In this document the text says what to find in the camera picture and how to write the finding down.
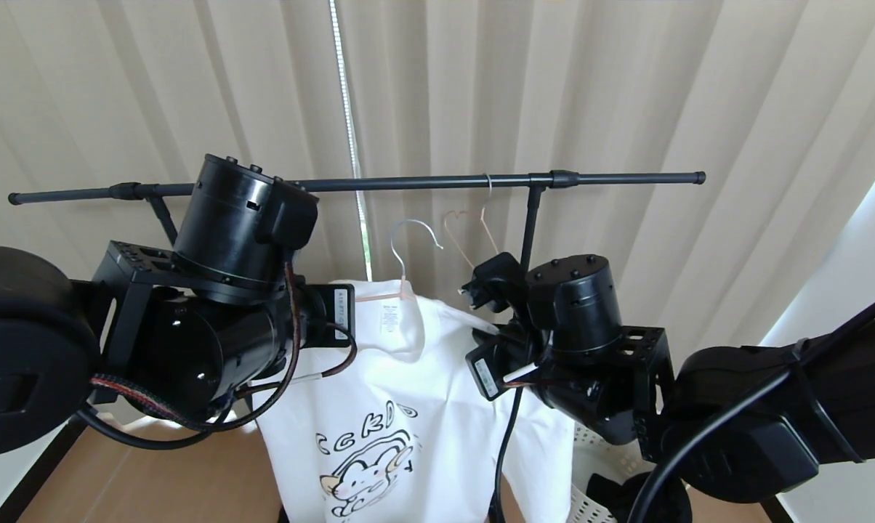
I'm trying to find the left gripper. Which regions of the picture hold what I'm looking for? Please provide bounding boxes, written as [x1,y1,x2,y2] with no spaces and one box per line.
[134,283,357,423]

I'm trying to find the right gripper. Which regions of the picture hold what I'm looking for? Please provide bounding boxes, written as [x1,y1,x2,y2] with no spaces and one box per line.
[465,323,653,446]

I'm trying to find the black garment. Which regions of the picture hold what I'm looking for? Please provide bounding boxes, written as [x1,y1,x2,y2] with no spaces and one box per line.
[586,471,693,523]

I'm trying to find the white printed shirt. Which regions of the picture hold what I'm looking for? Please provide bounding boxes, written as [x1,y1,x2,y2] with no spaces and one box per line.
[252,279,578,523]

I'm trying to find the pink clothes hanger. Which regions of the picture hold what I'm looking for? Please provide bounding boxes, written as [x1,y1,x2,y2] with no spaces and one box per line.
[442,173,501,271]
[355,219,444,303]

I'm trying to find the white laundry basket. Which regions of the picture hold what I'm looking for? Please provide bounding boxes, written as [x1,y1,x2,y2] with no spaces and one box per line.
[568,423,653,523]

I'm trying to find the black clothes rack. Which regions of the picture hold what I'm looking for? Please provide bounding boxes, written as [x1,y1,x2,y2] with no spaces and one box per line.
[7,170,707,523]

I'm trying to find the beige curtain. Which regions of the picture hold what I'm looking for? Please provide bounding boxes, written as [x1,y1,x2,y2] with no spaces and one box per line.
[0,0,875,437]

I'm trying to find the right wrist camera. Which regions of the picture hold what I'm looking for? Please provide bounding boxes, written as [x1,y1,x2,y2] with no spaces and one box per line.
[459,251,530,315]

